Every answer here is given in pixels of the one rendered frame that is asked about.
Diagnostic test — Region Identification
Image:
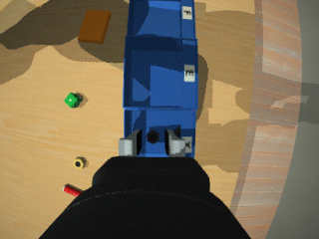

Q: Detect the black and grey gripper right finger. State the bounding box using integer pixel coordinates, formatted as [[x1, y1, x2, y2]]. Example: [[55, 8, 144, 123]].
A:
[[164, 129, 185, 157]]

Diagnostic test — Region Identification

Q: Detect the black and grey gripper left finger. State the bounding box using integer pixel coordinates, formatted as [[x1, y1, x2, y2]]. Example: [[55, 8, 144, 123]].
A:
[[119, 129, 142, 156]]

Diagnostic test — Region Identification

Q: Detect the yellow hex nut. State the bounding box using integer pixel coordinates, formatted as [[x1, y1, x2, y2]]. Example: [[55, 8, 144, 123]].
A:
[[73, 157, 86, 169]]

